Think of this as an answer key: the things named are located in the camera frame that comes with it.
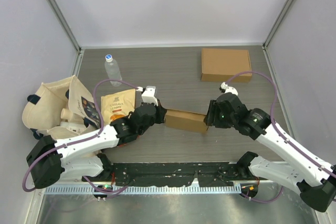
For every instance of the aluminium frame post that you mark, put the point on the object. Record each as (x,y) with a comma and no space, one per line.
(64,24)
(279,20)

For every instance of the large brown cardboard box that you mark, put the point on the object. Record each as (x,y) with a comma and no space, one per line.
(219,65)

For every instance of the slotted cable duct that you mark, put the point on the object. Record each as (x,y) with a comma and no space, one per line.
(192,189)

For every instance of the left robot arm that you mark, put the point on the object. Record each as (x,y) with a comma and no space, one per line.
(50,160)

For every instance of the right aluminium frame post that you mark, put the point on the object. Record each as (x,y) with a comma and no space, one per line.
(279,20)

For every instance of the left aluminium frame post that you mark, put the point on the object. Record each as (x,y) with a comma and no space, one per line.
(64,24)

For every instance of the cassava chips bag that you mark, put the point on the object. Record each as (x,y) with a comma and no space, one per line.
(116,107)

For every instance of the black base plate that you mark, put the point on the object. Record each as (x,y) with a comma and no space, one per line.
(208,174)

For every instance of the beige bottle in tote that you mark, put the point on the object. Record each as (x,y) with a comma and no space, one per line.
(66,114)

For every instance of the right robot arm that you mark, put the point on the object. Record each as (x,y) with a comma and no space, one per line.
(312,178)

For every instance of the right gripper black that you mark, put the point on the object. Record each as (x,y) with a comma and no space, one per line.
(211,118)

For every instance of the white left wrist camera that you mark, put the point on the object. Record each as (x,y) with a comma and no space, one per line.
(148,94)

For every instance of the beige canvas tote bag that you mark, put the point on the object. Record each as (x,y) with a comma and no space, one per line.
(42,112)

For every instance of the small cardboard box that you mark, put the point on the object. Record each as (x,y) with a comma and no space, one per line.
(187,121)

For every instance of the clear plastic water bottle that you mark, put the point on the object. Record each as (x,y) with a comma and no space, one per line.
(113,70)

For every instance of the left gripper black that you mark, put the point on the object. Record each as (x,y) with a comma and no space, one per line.
(161,112)

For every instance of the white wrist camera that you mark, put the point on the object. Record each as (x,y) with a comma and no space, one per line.
(148,94)
(225,88)

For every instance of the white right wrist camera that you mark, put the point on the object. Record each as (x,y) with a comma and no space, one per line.
(225,88)

